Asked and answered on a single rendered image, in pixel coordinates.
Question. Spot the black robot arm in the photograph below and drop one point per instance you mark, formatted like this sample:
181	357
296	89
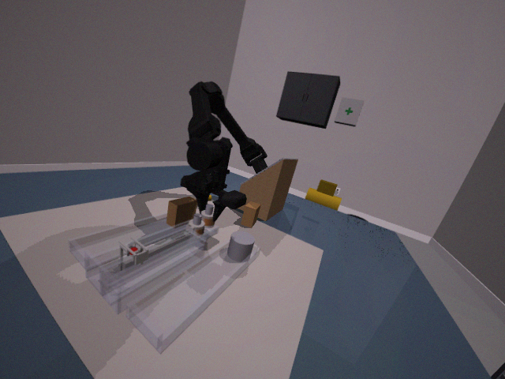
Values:
204	152

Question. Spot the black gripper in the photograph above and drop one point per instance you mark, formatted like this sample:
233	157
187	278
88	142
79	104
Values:
232	199

